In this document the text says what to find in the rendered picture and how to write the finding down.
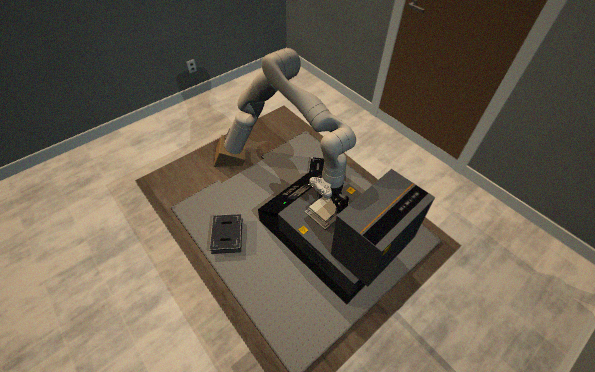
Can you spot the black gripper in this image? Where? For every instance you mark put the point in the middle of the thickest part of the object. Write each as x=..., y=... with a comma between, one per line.
x=341, y=199

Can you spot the black thermal cycler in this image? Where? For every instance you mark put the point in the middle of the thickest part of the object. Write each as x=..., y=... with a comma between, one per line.
x=357, y=244

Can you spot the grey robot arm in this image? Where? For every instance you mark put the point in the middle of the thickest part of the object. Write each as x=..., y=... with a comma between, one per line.
x=275, y=66

